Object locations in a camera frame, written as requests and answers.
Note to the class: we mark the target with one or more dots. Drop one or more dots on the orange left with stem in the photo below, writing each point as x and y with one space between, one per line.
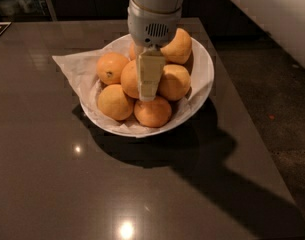
109 67

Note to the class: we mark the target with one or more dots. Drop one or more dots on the white bowl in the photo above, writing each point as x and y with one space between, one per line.
203 71

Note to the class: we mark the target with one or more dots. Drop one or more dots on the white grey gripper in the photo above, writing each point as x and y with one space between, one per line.
153 27

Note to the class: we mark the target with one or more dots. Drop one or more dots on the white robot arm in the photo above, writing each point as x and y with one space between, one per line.
283 19

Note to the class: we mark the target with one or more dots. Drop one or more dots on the white paper liner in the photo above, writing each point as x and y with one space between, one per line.
77 67

